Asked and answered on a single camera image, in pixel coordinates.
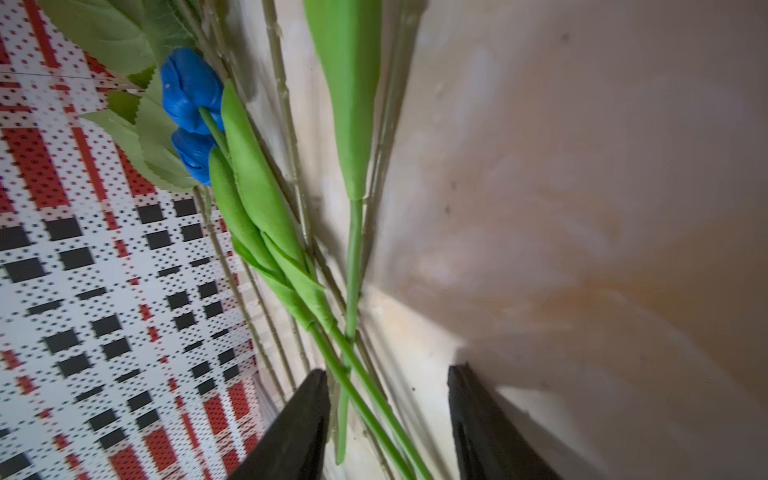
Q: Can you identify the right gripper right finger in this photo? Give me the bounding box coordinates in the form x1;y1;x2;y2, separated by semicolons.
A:
447;364;560;480

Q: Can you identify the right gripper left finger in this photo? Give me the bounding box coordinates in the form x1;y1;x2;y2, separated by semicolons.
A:
229;369;330;480

